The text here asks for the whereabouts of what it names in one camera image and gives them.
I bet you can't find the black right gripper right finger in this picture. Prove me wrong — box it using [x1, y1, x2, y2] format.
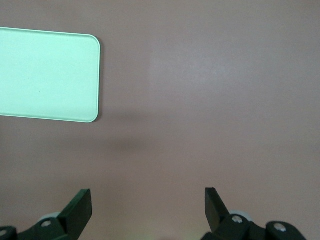
[201, 186, 307, 240]

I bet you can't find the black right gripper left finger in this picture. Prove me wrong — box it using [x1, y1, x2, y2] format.
[0, 188, 93, 240]

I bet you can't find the light green rectangular tray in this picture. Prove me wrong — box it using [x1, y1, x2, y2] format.
[0, 26, 101, 123]

